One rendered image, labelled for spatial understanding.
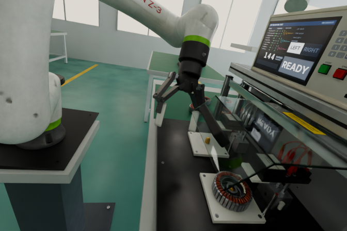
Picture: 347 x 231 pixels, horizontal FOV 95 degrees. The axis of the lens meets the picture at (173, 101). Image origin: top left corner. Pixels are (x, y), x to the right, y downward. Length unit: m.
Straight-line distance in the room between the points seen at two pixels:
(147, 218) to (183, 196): 0.11
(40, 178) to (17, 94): 0.30
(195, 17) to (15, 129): 0.54
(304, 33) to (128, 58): 4.84
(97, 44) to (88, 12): 0.82
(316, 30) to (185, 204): 0.58
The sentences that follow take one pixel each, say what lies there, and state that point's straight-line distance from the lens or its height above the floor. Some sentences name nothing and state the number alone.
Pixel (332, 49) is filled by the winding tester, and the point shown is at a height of 1.23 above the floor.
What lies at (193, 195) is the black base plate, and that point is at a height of 0.77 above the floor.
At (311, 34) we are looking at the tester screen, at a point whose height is 1.26.
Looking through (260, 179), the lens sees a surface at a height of 0.88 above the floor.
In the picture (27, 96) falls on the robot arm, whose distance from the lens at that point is 0.47.
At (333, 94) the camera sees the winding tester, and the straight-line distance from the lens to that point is 0.51.
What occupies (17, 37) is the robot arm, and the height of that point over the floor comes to 1.14.
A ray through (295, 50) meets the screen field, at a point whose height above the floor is 1.21.
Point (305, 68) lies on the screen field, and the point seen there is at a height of 1.17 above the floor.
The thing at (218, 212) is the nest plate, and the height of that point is 0.78.
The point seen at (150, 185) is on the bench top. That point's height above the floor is 0.75.
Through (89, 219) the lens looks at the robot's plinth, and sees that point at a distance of 1.39.
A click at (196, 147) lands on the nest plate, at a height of 0.78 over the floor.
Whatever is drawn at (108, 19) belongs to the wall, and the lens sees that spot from 5.22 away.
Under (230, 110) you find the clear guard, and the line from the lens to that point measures 0.37.
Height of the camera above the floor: 1.20
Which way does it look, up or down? 23 degrees down
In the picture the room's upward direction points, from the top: 11 degrees clockwise
